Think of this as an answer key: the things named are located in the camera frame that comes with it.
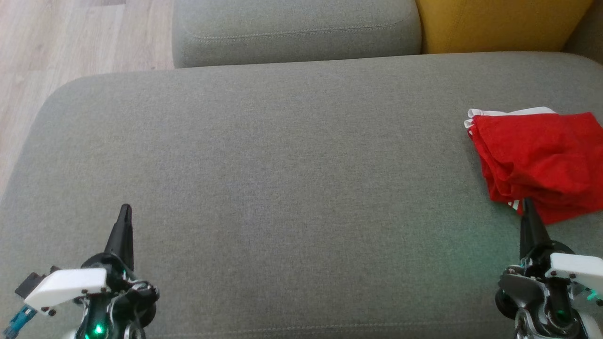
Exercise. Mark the red garment with white hem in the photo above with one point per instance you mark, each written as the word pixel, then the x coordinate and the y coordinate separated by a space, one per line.
pixel 541 155

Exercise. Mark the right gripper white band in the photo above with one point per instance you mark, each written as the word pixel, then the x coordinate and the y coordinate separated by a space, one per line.
pixel 570 268

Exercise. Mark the large grey sofa seat cushion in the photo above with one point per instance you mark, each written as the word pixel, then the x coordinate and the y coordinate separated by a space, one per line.
pixel 282 188

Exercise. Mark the red garment with white stripes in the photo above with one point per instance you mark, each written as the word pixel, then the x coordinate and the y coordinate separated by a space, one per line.
pixel 513 205

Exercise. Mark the large yellow sofa backrest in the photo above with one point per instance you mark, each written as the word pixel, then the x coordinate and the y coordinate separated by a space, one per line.
pixel 494 23

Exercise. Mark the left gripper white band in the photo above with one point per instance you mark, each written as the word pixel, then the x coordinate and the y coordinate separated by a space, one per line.
pixel 70 285

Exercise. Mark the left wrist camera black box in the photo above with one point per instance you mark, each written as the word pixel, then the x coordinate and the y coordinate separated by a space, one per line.
pixel 30 282

